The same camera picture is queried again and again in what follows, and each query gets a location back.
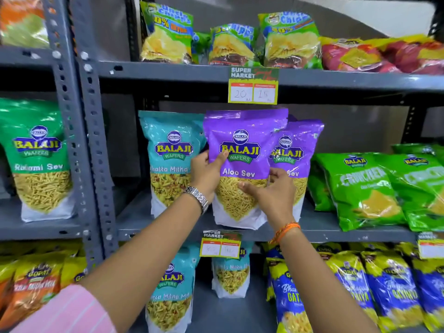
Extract person's left hand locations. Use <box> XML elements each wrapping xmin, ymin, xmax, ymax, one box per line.
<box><xmin>190</xmin><ymin>150</ymin><xmax>230</xmax><ymax>202</ymax></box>

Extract person's left forearm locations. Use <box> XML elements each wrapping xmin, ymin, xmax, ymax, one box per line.
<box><xmin>79</xmin><ymin>193</ymin><xmax>204</xmax><ymax>333</ymax></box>

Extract pink striped sleeve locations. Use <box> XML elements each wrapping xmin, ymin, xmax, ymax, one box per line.
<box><xmin>10</xmin><ymin>284</ymin><xmax>117</xmax><ymax>333</ymax></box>

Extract teal snack pouch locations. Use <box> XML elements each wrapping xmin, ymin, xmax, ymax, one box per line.
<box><xmin>145</xmin><ymin>243</ymin><xmax>202</xmax><ymax>333</ymax></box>
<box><xmin>211</xmin><ymin>241</ymin><xmax>255</xmax><ymax>299</ymax></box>
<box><xmin>138</xmin><ymin>110</ymin><xmax>207</xmax><ymax>219</ymax></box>

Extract orange green snack packet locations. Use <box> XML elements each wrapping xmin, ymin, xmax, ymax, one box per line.
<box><xmin>0</xmin><ymin>0</ymin><xmax>50</xmax><ymax>49</ymax></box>

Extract red yellow snack packet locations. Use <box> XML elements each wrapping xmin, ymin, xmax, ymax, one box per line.
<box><xmin>364</xmin><ymin>34</ymin><xmax>444</xmax><ymax>75</ymax></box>
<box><xmin>319</xmin><ymin>37</ymin><xmax>402</xmax><ymax>73</ymax></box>

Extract silver metal wristwatch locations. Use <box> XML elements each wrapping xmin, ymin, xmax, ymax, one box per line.
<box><xmin>183</xmin><ymin>186</ymin><xmax>210</xmax><ymax>216</ymax></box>

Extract person's right forearm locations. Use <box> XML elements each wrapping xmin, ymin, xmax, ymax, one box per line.
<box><xmin>278</xmin><ymin>227</ymin><xmax>381</xmax><ymax>333</ymax></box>

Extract row of blue yellow packets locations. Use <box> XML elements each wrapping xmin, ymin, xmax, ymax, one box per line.
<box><xmin>261</xmin><ymin>241</ymin><xmax>444</xmax><ymax>333</ymax></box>

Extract green yellow chips packet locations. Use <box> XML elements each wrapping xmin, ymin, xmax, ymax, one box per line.
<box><xmin>208</xmin><ymin>24</ymin><xmax>259</xmax><ymax>67</ymax></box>
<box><xmin>139</xmin><ymin>1</ymin><xmax>194</xmax><ymax>65</ymax></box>
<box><xmin>258</xmin><ymin>12</ymin><xmax>323</xmax><ymax>70</ymax></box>
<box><xmin>191</xmin><ymin>32</ymin><xmax>212</xmax><ymax>65</ymax></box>

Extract yellow price tag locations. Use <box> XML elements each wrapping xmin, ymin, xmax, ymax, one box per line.
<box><xmin>417</xmin><ymin>232</ymin><xmax>444</xmax><ymax>260</ymax></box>
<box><xmin>228</xmin><ymin>66</ymin><xmax>280</xmax><ymax>105</ymax></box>
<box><xmin>200</xmin><ymin>230</ymin><xmax>243</xmax><ymax>260</ymax></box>

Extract grey metal shelf rack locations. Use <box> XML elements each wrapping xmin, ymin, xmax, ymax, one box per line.
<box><xmin>70</xmin><ymin>0</ymin><xmax>444</xmax><ymax>333</ymax></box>
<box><xmin>0</xmin><ymin>0</ymin><xmax>105</xmax><ymax>271</ymax></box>

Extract green snack pouch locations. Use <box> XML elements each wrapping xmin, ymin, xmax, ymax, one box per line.
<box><xmin>0</xmin><ymin>98</ymin><xmax>77</xmax><ymax>223</ymax></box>

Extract person's right hand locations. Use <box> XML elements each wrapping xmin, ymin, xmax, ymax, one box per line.
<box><xmin>237</xmin><ymin>167</ymin><xmax>297</xmax><ymax>231</ymax></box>

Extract orange mixture snack packet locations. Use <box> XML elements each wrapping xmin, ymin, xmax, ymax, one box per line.
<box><xmin>0</xmin><ymin>259</ymin><xmax>19</xmax><ymax>311</ymax></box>
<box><xmin>0</xmin><ymin>254</ymin><xmax>67</xmax><ymax>330</ymax></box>

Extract orange thread bracelet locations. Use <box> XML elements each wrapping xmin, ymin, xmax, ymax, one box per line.
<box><xmin>268</xmin><ymin>222</ymin><xmax>302</xmax><ymax>245</ymax></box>

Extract purple snack pouch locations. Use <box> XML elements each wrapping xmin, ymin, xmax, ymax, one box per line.
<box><xmin>203</xmin><ymin>108</ymin><xmax>289</xmax><ymax>231</ymax></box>
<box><xmin>269</xmin><ymin>116</ymin><xmax>325</xmax><ymax>222</ymax></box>

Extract green cracker packet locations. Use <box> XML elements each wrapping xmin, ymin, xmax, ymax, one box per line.
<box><xmin>374</xmin><ymin>152</ymin><xmax>444</xmax><ymax>233</ymax></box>
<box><xmin>391</xmin><ymin>143</ymin><xmax>444</xmax><ymax>157</ymax></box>
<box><xmin>315</xmin><ymin>152</ymin><xmax>407</xmax><ymax>232</ymax></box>
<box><xmin>307</xmin><ymin>159</ymin><xmax>336</xmax><ymax>212</ymax></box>

